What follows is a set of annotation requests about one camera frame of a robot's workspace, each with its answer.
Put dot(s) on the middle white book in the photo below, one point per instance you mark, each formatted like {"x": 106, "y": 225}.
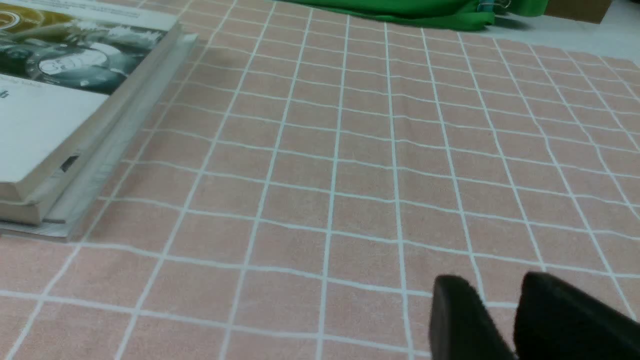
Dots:
{"x": 38, "y": 206}

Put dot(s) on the top white car-cover book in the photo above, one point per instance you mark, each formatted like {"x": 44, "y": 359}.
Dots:
{"x": 63, "y": 63}

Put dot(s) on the pink checkered tablecloth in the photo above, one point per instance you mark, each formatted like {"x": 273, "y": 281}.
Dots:
{"x": 307, "y": 175}

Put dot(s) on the bottom white book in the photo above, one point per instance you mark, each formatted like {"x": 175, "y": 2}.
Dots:
{"x": 78, "y": 197}

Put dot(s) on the green backdrop cloth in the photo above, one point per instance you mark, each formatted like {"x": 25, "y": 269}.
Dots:
{"x": 456, "y": 15}

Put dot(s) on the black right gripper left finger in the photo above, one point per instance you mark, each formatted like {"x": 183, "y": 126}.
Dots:
{"x": 460, "y": 326}

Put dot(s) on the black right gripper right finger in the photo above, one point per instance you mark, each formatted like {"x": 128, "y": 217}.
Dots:
{"x": 555, "y": 320}

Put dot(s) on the brown cardboard box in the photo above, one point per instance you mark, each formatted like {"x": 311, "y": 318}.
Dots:
{"x": 589, "y": 11}

